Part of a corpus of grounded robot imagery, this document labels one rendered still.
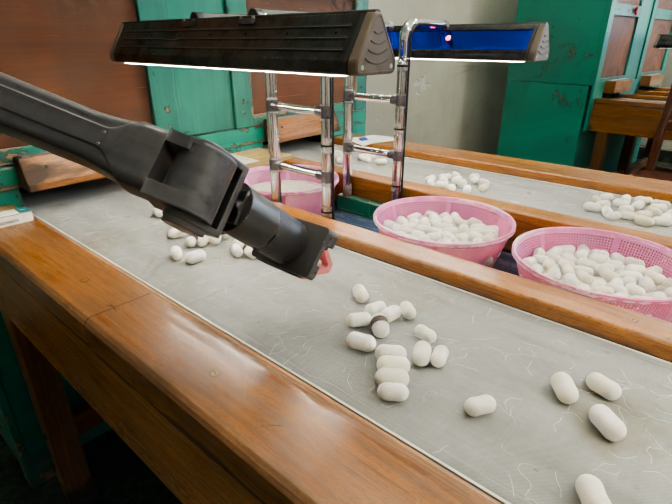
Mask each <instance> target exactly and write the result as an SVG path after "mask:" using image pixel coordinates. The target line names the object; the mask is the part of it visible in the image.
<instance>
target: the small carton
mask: <svg viewBox="0 0 672 504"><path fill-rule="evenodd" d="M33 220H34V218H33V214H32V211H31V210H30V209H28V208H26V207H22V208H17V209H12V210H8V211H3V212H0V228H4V227H8V226H12V225H16V224H21V223H25V222H29V221H33Z"/></svg>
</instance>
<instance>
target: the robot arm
mask: <svg viewBox="0 0 672 504"><path fill-rule="evenodd" d="M0 133H2V134H4V135H7V136H9V137H12V138H14V139H17V140H19V141H22V142H24V143H27V144H29V145H32V146H34V147H37V148H39V149H42V150H44V151H47V152H49V153H52V154H54V155H57V156H60V157H62V158H65V159H67V160H70V161H72V162H75V163H77V164H80V165H82V166H85V167H87V168H89V169H91V170H94V171H96V172H98V173H100V174H102V175H104V176H105V177H107V178H109V179H111V180H112V181H114V182H116V183H117V184H119V185H120V186H121V187H122V188H123V189H125V190H126V191H127V192H129V193H130V194H133V195H135V196H138V197H140V198H143V199H145V200H148V201H149V202H150V203H151V204H152V205H153V207H154V208H157V209H159V210H162V211H163V212H162V214H163V216H162V218H161V221H163V222H164V223H166V224H168V225H169V226H171V227H173V228H175V229H177V230H179V231H181V232H183V233H186V234H190V235H194V236H198V237H202V238H203V237H204V235H206V236H210V237H214V238H218V239H219V237H220V235H224V234H227V235H229V236H231V237H232V238H234V239H236V240H238V241H240V242H241V243H243V244H245V245H247V246H249V247H251V248H252V249H253V250H252V256H254V257H256V259H258V260H260V261H261V262H263V263H265V264H267V265H270V266H272V267H274V268H277V269H279V270H281V271H283V272H285V273H288V274H291V275H293V276H295V277H297V278H300V279H304V280H305V279H309V280H313V279H314V278H315V276H316V275H320V274H326V273H329V272H330V270H331V268H332V266H333V262H332V259H331V256H330V253H329V250H328V248H330V249H333V248H334V246H335V244H336V242H337V239H338V235H337V234H336V233H335V232H333V231H332V230H331V229H329V228H327V227H324V226H321V225H318V224H315V223H312V222H308V221H305V220H302V219H299V218H295V217H292V216H291V215H289V214H288V213H287V212H285V211H284V210H282V209H281V208H280V207H278V206H277V205H275V204H274V203H273V202H271V201H270V200H268V199H267V198H266V197H264V196H263V195H261V194H260V193H259V192H257V191H256V190H255V189H253V188H252V187H250V186H249V185H248V184H246V183H244V181H245V178H246V176H247V174H248V172H249V168H248V167H247V166H245V165H244V164H243V163H242V162H240V161H239V160H238V159H237V158H235V157H234V156H233V155H231V154H230V153H229V152H228V151H226V150H225V149H224V148H222V147H221V146H219V145H217V144H215V143H214V142H211V141H209V140H205V139H195V138H193V137H191V136H188V135H186V134H183V133H181V132H178V131H176V130H173V129H171V128H170V130H169V131H168V130H165V129H163V128H160V127H158V126H155V125H153V124H150V123H148V122H144V121H141V122H138V121H132V120H127V119H123V118H119V117H115V116H111V115H108V114H105V113H101V112H99V111H96V110H93V109H90V108H88V107H85V106H83V105H81V104H78V103H76V102H73V101H71V100H68V99H66V98H63V97H61V96H58V95H56V94H53V93H51V92H49V91H46V90H44V89H41V88H39V87H36V86H34V85H31V84H29V83H26V82H24V81H21V80H19V79H17V78H14V77H12V76H9V75H7V74H4V73H2V72H0ZM319 259H320V260H321V265H317V264H318V262H319Z"/></svg>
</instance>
